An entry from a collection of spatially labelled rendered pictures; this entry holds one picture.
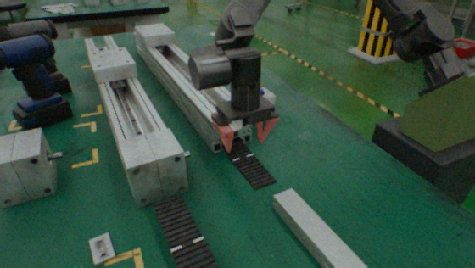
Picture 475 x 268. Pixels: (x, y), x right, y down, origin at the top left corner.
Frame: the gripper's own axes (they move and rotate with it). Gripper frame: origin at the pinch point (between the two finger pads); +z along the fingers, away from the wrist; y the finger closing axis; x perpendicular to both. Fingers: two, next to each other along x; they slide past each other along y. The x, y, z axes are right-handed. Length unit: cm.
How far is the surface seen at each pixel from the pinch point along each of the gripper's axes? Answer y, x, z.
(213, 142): 5.0, -5.3, 1.6
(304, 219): 0.3, 21.5, 1.5
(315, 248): 1.8, 26.2, 2.5
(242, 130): -2.2, -5.4, 0.5
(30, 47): 37, -37, -16
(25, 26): 39, -56, -17
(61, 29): 38, -193, 15
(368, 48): -266, -195, 73
